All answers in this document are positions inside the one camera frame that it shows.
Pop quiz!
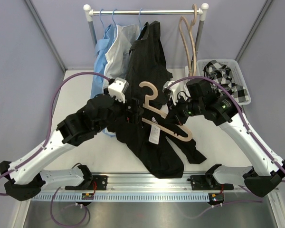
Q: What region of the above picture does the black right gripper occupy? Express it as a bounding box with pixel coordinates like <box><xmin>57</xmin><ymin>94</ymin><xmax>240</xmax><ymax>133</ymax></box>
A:
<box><xmin>165</xmin><ymin>94</ymin><xmax>204</xmax><ymax>125</ymax></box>

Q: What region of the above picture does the wooden hanger of black shirt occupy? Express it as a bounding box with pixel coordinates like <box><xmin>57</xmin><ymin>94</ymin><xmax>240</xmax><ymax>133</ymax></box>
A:
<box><xmin>139</xmin><ymin>81</ymin><xmax>192</xmax><ymax>142</ymax></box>

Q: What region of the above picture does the wooden hanger of checkered shirt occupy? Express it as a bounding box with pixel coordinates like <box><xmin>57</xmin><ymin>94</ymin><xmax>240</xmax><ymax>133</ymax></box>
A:
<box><xmin>179</xmin><ymin>4</ymin><xmax>198</xmax><ymax>76</ymax></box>

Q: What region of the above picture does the black white checkered shirt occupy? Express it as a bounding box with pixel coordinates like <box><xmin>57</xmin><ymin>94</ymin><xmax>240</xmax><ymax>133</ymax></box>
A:
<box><xmin>203</xmin><ymin>60</ymin><xmax>249</xmax><ymax>103</ymax></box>

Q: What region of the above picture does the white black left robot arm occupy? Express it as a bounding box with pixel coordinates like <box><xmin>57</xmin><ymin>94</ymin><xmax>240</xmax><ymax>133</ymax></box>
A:
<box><xmin>0</xmin><ymin>94</ymin><xmax>143</xmax><ymax>201</ymax></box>

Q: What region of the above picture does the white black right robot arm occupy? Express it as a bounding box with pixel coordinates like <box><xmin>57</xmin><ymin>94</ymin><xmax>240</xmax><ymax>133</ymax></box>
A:
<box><xmin>163</xmin><ymin>76</ymin><xmax>285</xmax><ymax>198</ymax></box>

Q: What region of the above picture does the dark pinstriped shirt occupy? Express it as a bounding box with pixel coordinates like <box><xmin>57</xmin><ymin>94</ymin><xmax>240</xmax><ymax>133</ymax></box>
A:
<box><xmin>125</xmin><ymin>21</ymin><xmax>172</xmax><ymax>109</ymax></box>

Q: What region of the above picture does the light blue shirt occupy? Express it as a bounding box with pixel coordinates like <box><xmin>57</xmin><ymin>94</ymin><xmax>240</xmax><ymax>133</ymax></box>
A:
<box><xmin>91</xmin><ymin>24</ymin><xmax>115</xmax><ymax>98</ymax></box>

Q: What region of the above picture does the white plastic basket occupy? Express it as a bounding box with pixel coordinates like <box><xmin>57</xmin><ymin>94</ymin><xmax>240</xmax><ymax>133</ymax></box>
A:
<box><xmin>196</xmin><ymin>59</ymin><xmax>251</xmax><ymax>105</ymax></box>

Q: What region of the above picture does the metal clothes rack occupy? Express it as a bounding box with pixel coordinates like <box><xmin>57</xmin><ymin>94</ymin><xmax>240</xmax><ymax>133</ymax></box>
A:
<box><xmin>83</xmin><ymin>2</ymin><xmax>209</xmax><ymax>79</ymax></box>

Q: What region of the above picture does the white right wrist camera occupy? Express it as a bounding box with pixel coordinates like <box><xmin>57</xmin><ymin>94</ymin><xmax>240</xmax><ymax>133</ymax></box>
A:
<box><xmin>162</xmin><ymin>81</ymin><xmax>181</xmax><ymax>105</ymax></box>

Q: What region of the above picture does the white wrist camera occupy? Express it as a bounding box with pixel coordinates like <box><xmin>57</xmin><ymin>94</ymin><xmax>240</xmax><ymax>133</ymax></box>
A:
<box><xmin>108</xmin><ymin>77</ymin><xmax>129</xmax><ymax>104</ymax></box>
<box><xmin>162</xmin><ymin>81</ymin><xmax>181</xmax><ymax>105</ymax></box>

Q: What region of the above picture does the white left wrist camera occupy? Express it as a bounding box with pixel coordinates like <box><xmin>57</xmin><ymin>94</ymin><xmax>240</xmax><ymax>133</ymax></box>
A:
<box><xmin>108</xmin><ymin>77</ymin><xmax>129</xmax><ymax>104</ymax></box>

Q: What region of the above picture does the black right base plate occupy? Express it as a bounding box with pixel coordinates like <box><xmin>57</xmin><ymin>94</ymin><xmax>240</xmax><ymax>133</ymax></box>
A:
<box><xmin>187</xmin><ymin>175</ymin><xmax>234</xmax><ymax>190</ymax></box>

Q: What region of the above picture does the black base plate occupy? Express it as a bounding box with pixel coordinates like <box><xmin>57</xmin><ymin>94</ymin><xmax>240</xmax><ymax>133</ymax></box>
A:
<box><xmin>187</xmin><ymin>175</ymin><xmax>234</xmax><ymax>190</ymax></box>
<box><xmin>84</xmin><ymin>174</ymin><xmax>108</xmax><ymax>191</ymax></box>

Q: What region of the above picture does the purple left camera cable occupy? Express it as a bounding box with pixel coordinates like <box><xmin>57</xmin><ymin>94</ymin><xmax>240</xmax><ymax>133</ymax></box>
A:
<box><xmin>0</xmin><ymin>72</ymin><xmax>112</xmax><ymax>226</ymax></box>

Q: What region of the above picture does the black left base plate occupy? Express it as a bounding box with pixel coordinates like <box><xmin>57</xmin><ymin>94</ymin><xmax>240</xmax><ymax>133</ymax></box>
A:
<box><xmin>84</xmin><ymin>174</ymin><xmax>108</xmax><ymax>191</ymax></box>

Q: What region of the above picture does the aluminium mounting rail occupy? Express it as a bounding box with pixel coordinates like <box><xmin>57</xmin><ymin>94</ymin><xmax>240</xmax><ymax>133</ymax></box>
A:
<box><xmin>38</xmin><ymin>172</ymin><xmax>280</xmax><ymax>192</ymax></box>

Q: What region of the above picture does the blue wire hanger right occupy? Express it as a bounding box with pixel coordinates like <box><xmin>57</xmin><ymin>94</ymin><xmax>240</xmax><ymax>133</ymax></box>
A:
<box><xmin>138</xmin><ymin>8</ymin><xmax>144</xmax><ymax>32</ymax></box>

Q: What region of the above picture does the blue wire hanger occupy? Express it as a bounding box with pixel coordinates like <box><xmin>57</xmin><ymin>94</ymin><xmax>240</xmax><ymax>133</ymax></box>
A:
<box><xmin>138</xmin><ymin>8</ymin><xmax>144</xmax><ymax>32</ymax></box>
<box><xmin>111</xmin><ymin>8</ymin><xmax>118</xmax><ymax>27</ymax></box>
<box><xmin>99</xmin><ymin>8</ymin><xmax>106</xmax><ymax>33</ymax></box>

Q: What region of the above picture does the blue wire hanger middle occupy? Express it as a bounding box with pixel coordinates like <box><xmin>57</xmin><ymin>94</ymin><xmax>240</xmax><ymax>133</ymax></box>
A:
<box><xmin>111</xmin><ymin>8</ymin><xmax>118</xmax><ymax>27</ymax></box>

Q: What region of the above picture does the white slotted cable duct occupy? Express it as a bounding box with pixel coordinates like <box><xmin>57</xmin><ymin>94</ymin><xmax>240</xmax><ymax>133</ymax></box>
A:
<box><xmin>35</xmin><ymin>192</ymin><xmax>209</xmax><ymax>201</ymax></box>

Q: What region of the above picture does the blue wire hanger left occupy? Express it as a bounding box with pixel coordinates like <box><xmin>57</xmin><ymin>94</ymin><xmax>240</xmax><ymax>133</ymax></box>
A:
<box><xmin>99</xmin><ymin>8</ymin><xmax>106</xmax><ymax>33</ymax></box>

